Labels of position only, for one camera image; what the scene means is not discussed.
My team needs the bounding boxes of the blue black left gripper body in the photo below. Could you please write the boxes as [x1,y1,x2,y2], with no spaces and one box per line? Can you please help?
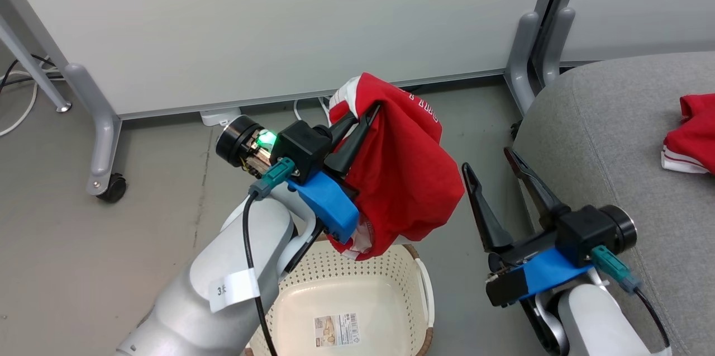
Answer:
[288,170,360,243]

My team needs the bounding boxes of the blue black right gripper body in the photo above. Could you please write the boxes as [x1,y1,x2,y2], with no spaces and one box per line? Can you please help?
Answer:
[485,230,595,307]

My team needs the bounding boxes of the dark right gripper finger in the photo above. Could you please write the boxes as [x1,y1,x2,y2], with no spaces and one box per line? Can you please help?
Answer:
[462,163,514,253]
[504,147,570,228]

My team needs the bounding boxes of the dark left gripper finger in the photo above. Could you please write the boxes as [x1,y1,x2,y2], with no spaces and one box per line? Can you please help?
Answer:
[324,103,382,175]
[330,112,358,144]

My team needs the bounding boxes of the red shirt with white print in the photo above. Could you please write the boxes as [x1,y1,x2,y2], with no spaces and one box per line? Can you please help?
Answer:
[327,72,465,262]

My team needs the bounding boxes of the red shirt with striped cuff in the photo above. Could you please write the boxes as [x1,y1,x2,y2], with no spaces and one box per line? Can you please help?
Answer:
[661,93,715,175]

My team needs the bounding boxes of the grey fabric sofa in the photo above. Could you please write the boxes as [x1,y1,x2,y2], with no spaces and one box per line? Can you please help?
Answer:
[511,51,715,356]

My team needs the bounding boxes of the cream plastic laundry basket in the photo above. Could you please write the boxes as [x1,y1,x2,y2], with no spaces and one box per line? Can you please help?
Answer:
[244,236,435,356]

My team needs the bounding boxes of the large white partition panel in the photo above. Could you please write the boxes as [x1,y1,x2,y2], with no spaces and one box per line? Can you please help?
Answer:
[0,0,554,121]

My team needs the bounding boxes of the white power adapter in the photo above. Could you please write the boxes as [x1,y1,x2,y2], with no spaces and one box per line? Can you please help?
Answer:
[199,107,242,127]

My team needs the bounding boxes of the basket barcode sticker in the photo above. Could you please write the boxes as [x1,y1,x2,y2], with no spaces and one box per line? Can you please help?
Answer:
[314,313,361,347]

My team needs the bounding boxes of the grey curved panel leg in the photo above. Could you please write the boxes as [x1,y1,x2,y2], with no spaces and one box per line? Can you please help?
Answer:
[541,7,576,87]
[504,11,541,116]

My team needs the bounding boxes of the black caster wheel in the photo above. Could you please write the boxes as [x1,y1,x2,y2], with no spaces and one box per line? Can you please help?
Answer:
[96,173,127,203]

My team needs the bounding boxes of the grey panel leg with caster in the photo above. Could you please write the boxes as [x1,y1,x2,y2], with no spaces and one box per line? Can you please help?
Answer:
[63,63,122,196]

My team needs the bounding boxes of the grey slanted table leg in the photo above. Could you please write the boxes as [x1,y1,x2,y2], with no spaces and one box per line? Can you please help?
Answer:
[0,15,72,113]

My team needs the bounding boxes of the white coiled cable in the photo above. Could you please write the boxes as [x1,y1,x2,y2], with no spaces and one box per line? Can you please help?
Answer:
[293,96,336,125]

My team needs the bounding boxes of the teal left camera connector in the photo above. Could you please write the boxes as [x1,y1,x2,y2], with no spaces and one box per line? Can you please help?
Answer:
[249,157,295,201]

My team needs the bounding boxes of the teal camera connector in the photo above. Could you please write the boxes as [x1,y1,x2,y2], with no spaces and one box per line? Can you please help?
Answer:
[590,245,643,294]
[249,157,295,201]

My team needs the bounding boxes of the teal right camera connector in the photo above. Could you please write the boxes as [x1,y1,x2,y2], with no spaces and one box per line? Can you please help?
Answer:
[590,245,643,294]

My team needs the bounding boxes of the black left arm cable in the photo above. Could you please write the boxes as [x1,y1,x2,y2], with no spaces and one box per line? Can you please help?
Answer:
[243,191,278,356]

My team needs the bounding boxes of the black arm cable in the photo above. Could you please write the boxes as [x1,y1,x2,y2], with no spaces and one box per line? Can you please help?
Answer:
[634,288,671,351]
[243,191,278,356]

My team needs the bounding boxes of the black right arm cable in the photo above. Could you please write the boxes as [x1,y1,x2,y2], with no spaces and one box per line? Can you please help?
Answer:
[634,288,671,351]

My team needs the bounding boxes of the white floor cable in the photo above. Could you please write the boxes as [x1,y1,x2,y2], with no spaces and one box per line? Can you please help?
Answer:
[0,68,39,137]

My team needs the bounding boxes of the black floor cable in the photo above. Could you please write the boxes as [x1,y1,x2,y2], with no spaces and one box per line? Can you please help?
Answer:
[0,54,56,94]

